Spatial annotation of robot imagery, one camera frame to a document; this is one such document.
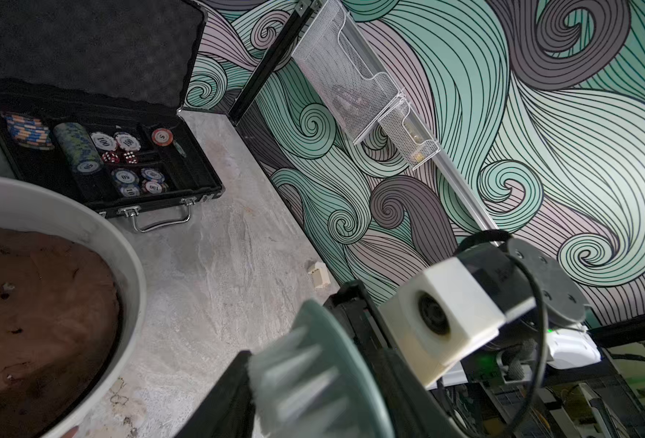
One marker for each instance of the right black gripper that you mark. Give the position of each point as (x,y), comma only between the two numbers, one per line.
(229,409)

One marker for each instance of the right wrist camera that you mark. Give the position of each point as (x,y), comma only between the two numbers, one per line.
(455,307)

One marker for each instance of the green scrub brush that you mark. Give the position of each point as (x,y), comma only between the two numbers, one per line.
(313,382)

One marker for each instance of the large clear wall bin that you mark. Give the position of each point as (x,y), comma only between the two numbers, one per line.
(342,67)

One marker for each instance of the white ceramic pot with mud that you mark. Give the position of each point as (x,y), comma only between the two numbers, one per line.
(72,303)

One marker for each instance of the small clear wall bin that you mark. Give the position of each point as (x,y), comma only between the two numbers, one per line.
(408,133)

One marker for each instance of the black poker chip case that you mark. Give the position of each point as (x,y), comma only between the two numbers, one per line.
(91,95)

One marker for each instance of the small beige block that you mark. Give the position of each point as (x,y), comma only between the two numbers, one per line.
(320,275)

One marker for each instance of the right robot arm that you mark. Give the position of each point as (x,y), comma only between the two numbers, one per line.
(550,334)

